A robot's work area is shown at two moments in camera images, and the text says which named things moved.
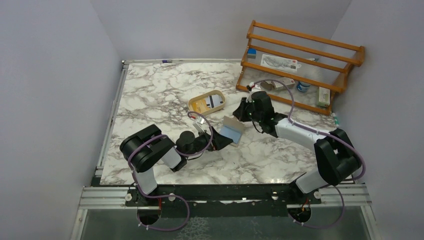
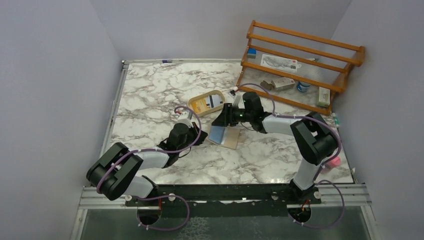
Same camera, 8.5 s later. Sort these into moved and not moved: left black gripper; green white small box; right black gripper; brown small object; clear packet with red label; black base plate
Moved: left black gripper; right black gripper
Not moved: brown small object; clear packet with red label; black base plate; green white small box
